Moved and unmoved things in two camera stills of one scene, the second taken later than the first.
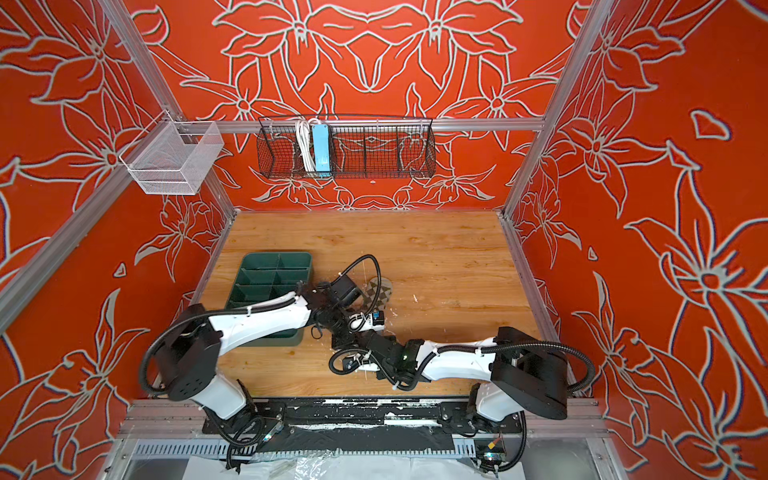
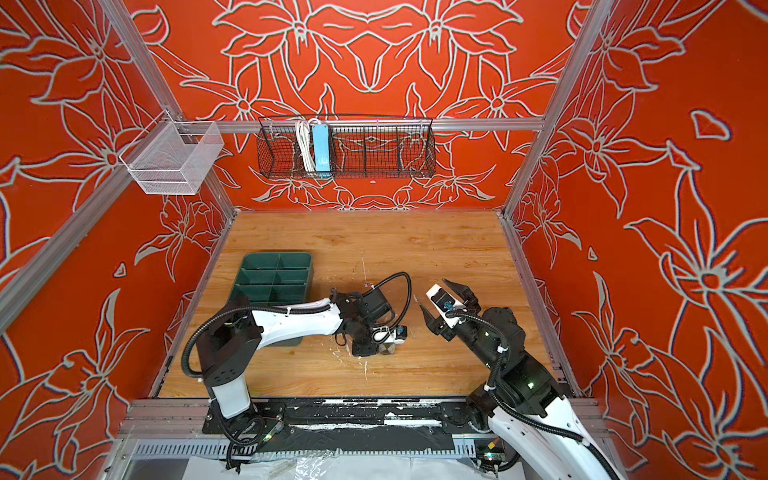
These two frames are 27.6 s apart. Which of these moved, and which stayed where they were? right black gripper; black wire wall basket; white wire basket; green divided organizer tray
Moved: right black gripper
Stayed: black wire wall basket; green divided organizer tray; white wire basket
